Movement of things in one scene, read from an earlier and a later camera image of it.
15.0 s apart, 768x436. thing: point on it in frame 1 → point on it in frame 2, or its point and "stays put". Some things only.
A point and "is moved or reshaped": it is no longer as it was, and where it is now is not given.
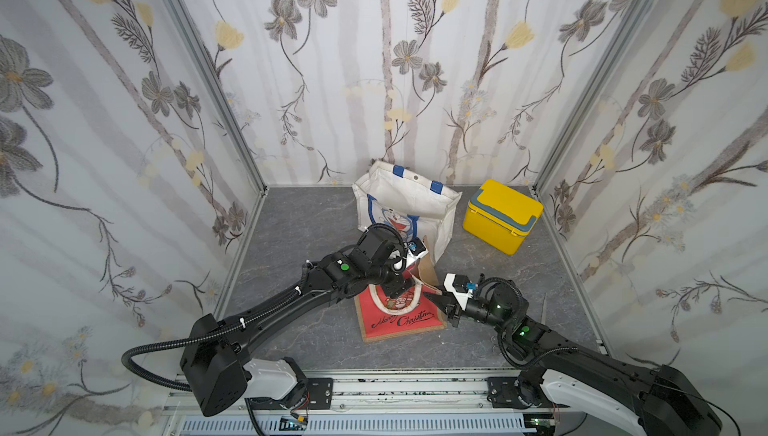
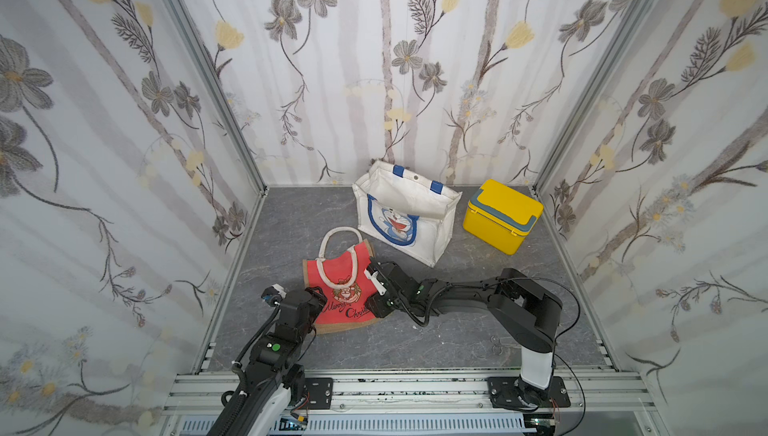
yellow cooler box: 501,215 stays put
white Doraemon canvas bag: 395,195 stays put
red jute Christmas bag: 410,311 is moved or reshaped
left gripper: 399,287 → 316,301
